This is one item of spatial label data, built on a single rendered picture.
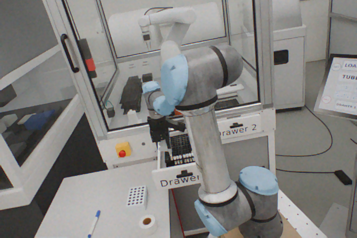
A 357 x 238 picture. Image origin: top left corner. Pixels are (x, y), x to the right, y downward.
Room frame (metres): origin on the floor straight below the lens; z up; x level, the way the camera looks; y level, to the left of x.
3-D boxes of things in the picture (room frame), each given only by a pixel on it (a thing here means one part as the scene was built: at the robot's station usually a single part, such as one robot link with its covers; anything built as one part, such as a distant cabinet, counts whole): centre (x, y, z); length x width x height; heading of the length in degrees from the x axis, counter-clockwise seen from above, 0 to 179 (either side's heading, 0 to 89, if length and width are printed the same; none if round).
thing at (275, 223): (0.63, -0.19, 0.91); 0.15 x 0.15 x 0.10
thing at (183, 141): (1.15, 0.04, 0.87); 0.22 x 0.18 x 0.06; 179
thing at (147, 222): (0.80, 0.23, 0.78); 0.07 x 0.07 x 0.04
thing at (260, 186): (0.62, -0.19, 1.03); 0.13 x 0.12 x 0.14; 110
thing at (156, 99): (0.97, 0.05, 1.25); 0.11 x 0.11 x 0.08; 20
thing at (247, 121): (1.27, -0.28, 0.87); 0.29 x 0.02 x 0.11; 89
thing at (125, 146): (1.26, 0.36, 0.88); 0.07 x 0.05 x 0.07; 89
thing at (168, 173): (0.95, 0.04, 0.87); 0.29 x 0.02 x 0.11; 89
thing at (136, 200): (0.97, 0.29, 0.78); 0.12 x 0.08 x 0.04; 177
